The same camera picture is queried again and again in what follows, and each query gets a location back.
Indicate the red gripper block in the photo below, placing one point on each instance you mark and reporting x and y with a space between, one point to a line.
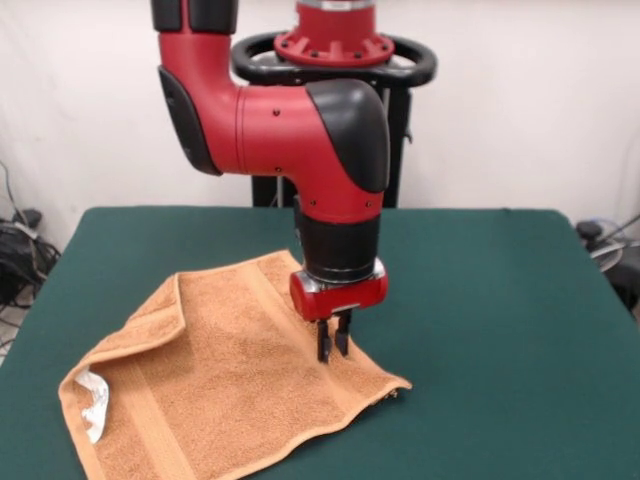
340 300

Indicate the orange terry towel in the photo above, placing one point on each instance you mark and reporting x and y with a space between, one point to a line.
225 375

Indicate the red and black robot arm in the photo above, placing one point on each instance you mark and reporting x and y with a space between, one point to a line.
280 125

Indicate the dark green table cloth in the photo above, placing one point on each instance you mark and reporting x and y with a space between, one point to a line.
500 325

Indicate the gray round chair base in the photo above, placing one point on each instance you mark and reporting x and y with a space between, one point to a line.
607 255

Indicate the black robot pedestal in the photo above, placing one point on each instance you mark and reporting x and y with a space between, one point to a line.
400 75

